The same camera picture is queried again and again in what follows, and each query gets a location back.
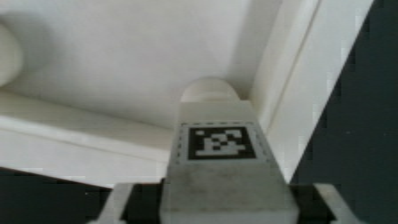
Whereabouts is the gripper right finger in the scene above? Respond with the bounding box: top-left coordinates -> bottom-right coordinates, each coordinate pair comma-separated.
290,183 -> 368,224

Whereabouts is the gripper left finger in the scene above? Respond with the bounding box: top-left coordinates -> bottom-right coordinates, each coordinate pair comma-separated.
87,182 -> 164,224

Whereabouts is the white table leg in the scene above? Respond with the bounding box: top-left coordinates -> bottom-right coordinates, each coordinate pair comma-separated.
160,78 -> 299,224

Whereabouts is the white square table top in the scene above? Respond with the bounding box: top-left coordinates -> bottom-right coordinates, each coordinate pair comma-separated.
0,0 -> 375,186

